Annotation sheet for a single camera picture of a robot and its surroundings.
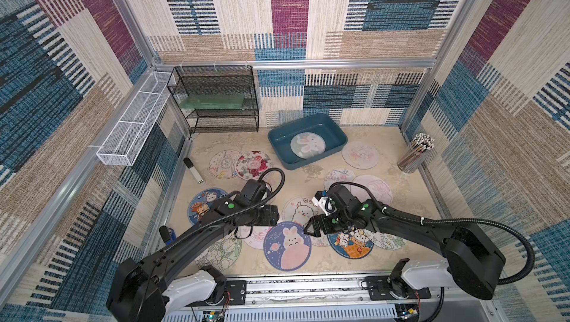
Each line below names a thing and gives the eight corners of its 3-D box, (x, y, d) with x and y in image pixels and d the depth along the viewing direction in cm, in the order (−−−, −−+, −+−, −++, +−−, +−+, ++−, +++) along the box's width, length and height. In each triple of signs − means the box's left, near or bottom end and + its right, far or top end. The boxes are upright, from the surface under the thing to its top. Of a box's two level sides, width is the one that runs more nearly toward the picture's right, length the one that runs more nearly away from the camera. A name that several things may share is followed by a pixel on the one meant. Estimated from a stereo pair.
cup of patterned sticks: (400, 173, 105) (418, 147, 90) (395, 160, 110) (411, 133, 95) (416, 173, 105) (437, 147, 90) (411, 160, 110) (429, 133, 95)
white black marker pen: (199, 185, 102) (196, 179, 98) (185, 164, 109) (181, 159, 105) (205, 181, 103) (202, 176, 99) (190, 161, 110) (187, 156, 106)
